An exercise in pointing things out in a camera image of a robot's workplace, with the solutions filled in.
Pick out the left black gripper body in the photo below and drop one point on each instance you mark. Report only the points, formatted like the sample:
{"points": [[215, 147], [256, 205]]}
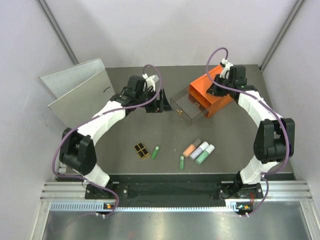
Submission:
{"points": [[148, 95]]}

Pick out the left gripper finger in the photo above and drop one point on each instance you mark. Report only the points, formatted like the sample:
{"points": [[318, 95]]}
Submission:
{"points": [[166, 107], [156, 106]]}

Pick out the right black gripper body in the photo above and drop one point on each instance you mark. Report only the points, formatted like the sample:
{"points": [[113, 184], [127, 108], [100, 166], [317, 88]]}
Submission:
{"points": [[215, 89]]}

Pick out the clear drawer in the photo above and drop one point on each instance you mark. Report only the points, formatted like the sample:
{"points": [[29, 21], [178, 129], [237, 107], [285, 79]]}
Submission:
{"points": [[187, 106]]}

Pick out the orange drawer box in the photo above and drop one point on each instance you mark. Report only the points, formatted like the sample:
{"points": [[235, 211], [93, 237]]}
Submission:
{"points": [[206, 103]]}

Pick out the green tube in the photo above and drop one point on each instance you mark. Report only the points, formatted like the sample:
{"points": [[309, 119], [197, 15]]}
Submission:
{"points": [[181, 162], [155, 152]]}

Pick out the orange bottle grey cap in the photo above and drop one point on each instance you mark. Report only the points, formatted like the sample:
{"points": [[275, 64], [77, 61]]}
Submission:
{"points": [[191, 148]]}

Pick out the lilac bottle white cap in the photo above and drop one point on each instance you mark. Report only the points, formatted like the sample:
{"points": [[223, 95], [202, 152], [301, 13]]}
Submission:
{"points": [[196, 153]]}

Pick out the green bottle white cap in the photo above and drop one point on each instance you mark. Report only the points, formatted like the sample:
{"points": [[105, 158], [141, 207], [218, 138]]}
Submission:
{"points": [[204, 155]]}

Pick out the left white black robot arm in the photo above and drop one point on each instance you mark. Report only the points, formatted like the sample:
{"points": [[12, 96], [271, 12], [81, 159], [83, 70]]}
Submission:
{"points": [[78, 147]]}

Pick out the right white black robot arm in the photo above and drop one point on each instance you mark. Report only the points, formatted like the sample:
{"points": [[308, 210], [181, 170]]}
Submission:
{"points": [[275, 137]]}

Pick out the black gold eyeshadow palette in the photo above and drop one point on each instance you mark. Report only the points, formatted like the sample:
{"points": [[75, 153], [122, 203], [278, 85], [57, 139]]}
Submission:
{"points": [[141, 150]]}

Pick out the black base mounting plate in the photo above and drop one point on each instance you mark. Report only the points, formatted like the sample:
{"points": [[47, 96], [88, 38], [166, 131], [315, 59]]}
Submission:
{"points": [[212, 190]]}

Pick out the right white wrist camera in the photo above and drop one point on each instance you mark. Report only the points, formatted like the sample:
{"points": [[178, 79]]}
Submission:
{"points": [[226, 65]]}

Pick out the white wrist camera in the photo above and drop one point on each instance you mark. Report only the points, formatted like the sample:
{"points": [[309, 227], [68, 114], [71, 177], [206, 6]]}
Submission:
{"points": [[226, 65], [150, 82]]}

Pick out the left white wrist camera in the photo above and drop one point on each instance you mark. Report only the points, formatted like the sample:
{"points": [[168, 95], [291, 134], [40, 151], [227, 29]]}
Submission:
{"points": [[150, 82]]}

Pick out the grey ring binder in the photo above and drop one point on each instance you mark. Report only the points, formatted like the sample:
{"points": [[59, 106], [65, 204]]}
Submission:
{"points": [[81, 91]]}

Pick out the aluminium rail frame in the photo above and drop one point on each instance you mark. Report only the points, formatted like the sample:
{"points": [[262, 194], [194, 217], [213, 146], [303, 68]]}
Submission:
{"points": [[285, 212]]}

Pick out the grey slotted cable duct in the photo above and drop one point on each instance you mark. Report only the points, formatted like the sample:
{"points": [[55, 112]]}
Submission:
{"points": [[100, 206]]}

